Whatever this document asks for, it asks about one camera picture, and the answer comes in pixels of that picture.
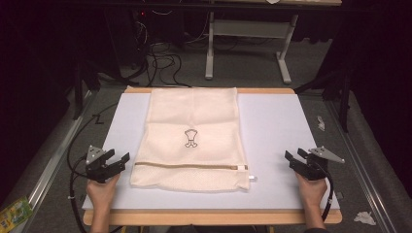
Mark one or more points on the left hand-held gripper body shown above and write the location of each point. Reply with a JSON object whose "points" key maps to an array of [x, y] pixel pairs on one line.
{"points": [[97, 170]]}

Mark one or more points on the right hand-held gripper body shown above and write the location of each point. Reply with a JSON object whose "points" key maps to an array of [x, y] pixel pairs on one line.
{"points": [[313, 168]]}

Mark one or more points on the cream mesh laundry bag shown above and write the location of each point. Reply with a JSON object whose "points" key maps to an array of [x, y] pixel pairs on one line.
{"points": [[191, 139]]}

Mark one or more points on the person's left hand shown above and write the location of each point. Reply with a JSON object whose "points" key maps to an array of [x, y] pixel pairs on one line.
{"points": [[103, 192]]}

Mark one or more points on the person's right hand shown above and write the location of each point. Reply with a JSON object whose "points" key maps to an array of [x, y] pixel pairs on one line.
{"points": [[311, 192]]}

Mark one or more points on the small crumpled white scrap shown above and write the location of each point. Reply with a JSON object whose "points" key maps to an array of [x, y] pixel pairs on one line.
{"points": [[321, 123]]}

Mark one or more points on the white table mat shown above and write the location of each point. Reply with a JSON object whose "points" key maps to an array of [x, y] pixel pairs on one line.
{"points": [[278, 129]]}

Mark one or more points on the black metal stand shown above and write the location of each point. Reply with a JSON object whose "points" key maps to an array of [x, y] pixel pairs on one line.
{"points": [[345, 97], [81, 87]]}

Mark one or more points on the large crumpled white tissue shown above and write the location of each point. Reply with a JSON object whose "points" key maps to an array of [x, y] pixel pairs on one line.
{"points": [[365, 218]]}

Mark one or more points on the green yellow packet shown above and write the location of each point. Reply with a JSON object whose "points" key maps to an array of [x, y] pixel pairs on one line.
{"points": [[14, 215]]}

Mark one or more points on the wooden table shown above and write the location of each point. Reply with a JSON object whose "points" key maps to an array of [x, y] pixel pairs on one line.
{"points": [[207, 217]]}

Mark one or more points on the light wooden desk top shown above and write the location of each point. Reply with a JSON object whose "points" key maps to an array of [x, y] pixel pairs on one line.
{"points": [[291, 2]]}

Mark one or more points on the silver metal floor rail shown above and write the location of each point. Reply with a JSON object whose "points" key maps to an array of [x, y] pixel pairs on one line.
{"points": [[359, 161], [55, 158]]}

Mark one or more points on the white metal desk frame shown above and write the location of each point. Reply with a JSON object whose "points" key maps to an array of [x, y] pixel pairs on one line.
{"points": [[249, 29]]}

